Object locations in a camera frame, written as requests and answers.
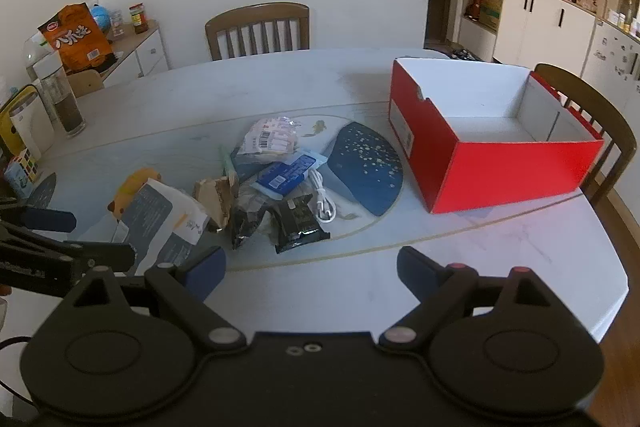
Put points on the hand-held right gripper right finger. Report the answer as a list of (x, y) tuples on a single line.
[(417, 269)]

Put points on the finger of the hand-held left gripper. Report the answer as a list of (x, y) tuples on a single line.
[(107, 256), (47, 219)]

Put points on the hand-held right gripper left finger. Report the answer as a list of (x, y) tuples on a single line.
[(207, 268)]

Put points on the dark snack packet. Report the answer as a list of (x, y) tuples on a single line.
[(245, 222)]

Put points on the white grey snack bag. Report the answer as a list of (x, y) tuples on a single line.
[(160, 217)]

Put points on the brown paper wrapper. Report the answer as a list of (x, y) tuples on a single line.
[(215, 199)]

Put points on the yellow toy packet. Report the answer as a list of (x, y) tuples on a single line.
[(132, 187)]

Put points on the black packet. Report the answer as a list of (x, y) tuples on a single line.
[(297, 222)]

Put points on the blue packet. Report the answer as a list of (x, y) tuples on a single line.
[(285, 174)]

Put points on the red shoe box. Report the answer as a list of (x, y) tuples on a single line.
[(500, 177)]

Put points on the pink printed packet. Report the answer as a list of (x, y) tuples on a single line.
[(270, 139)]

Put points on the white marble desktop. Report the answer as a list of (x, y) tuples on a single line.
[(325, 82)]

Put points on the colourful cube box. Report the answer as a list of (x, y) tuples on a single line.
[(22, 169)]

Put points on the glass bottle with dark contents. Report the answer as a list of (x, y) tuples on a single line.
[(62, 102)]

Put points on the orange snack bag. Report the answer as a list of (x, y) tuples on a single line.
[(77, 37)]

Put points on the white side cabinet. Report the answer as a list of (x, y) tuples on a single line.
[(145, 57)]

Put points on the clear glass jar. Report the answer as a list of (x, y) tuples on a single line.
[(117, 24)]

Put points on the small blue globe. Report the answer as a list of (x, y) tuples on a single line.
[(102, 17)]

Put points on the dark sneakers pair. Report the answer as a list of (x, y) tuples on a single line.
[(465, 55)]

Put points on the red label jar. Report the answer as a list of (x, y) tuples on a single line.
[(138, 19)]

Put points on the wooden slat-back chair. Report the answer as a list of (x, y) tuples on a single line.
[(615, 127), (257, 13)]

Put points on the red figurine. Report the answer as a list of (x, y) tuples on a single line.
[(475, 6)]

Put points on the white wall cabinet unit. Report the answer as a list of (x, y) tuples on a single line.
[(545, 22)]

